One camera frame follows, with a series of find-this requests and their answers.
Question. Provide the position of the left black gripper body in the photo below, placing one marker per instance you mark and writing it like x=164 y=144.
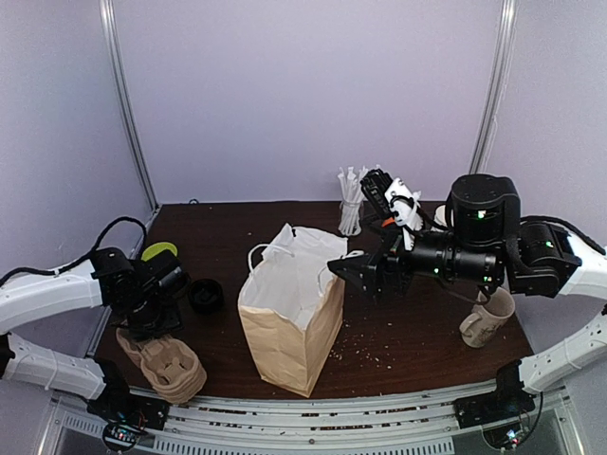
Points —
x=148 y=318

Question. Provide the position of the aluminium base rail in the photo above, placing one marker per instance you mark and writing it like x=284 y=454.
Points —
x=408 y=423

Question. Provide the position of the green small bowl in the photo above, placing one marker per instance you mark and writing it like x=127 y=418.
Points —
x=153 y=250

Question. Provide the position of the left aluminium frame post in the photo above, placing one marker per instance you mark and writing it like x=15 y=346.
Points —
x=110 y=31

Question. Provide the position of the beige ceramic mug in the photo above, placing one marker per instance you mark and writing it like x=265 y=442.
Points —
x=487 y=316

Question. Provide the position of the glass jar of straws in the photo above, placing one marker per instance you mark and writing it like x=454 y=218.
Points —
x=352 y=199

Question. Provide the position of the brown paper takeout bag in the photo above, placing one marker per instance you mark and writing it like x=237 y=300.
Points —
x=291 y=306

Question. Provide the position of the stack of paper cups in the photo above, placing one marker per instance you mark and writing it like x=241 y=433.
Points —
x=439 y=218

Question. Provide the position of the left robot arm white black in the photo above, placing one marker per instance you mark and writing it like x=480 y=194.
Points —
x=140 y=293

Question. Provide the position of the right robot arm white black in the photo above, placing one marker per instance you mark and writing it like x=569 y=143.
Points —
x=484 y=240

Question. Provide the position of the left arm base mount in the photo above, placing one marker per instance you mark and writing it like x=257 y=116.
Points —
x=129 y=418

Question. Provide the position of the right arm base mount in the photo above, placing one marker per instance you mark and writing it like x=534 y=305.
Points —
x=506 y=411

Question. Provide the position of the orange small bowl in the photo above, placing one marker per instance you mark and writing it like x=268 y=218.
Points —
x=388 y=223

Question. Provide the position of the brown pulp cup carrier stack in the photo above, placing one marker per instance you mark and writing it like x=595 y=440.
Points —
x=171 y=367

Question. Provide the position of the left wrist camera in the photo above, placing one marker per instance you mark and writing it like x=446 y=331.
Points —
x=168 y=276

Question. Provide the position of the right aluminium frame post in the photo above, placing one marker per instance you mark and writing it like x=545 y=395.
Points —
x=497 y=85

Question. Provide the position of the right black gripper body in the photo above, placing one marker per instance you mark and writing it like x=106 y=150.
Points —
x=388 y=264

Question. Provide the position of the aluminium frame post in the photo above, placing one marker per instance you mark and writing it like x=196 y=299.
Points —
x=110 y=31
x=497 y=85

